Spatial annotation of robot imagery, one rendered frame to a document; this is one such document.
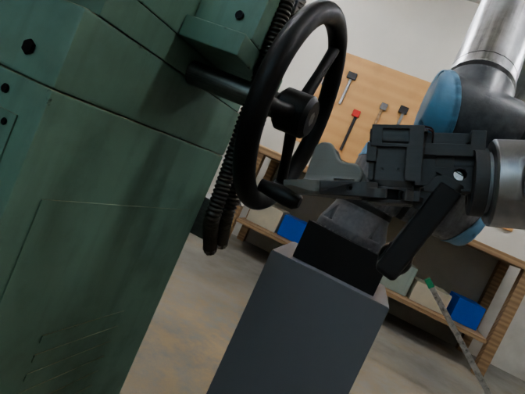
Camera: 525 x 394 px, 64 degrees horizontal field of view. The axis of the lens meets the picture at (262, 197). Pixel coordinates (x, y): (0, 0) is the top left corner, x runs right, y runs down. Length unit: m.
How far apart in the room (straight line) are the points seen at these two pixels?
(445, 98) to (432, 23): 3.66
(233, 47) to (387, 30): 3.63
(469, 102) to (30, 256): 0.55
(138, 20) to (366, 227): 0.73
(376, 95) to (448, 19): 0.86
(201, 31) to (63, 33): 0.18
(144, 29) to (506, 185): 0.43
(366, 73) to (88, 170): 3.58
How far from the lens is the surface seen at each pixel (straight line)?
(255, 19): 0.60
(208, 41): 0.59
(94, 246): 0.65
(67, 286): 0.65
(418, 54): 4.10
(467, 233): 1.12
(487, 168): 0.46
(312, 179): 0.47
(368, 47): 4.12
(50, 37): 0.52
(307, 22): 0.50
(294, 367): 1.07
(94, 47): 0.52
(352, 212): 1.07
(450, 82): 0.57
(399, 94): 3.97
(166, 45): 0.60
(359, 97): 3.96
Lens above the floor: 0.73
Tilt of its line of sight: 4 degrees down
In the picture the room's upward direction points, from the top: 24 degrees clockwise
